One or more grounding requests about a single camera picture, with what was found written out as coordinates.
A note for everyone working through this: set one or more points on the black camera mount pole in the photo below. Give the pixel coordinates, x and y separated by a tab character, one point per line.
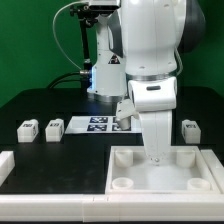
87	19

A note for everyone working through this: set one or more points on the white U-shaped obstacle fence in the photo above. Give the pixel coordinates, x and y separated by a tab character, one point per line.
119	207

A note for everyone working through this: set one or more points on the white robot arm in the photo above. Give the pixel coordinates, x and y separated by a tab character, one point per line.
139	43

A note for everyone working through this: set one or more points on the grey camera on pole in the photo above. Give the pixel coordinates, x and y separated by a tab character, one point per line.
104	4

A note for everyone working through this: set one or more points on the white square table top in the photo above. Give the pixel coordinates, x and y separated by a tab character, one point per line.
182	170

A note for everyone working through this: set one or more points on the white sheet with AprilTags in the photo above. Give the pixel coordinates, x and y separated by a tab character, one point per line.
99	124

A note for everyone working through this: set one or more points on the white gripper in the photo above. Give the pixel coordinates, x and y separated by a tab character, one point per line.
154	101

